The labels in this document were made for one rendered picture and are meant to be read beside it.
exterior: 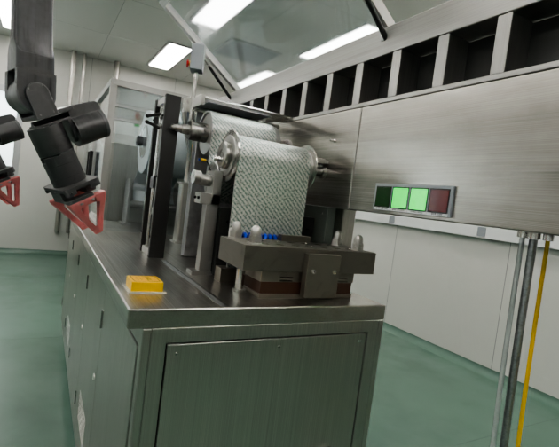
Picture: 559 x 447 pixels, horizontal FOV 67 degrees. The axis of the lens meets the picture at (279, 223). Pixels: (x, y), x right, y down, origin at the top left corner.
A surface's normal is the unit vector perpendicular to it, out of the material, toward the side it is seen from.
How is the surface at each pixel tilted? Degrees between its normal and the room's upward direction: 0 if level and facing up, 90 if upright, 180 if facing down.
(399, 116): 90
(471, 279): 90
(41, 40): 81
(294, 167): 90
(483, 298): 90
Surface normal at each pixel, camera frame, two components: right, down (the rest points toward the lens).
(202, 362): 0.48, 0.11
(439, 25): -0.87, -0.08
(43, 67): 0.76, 0.13
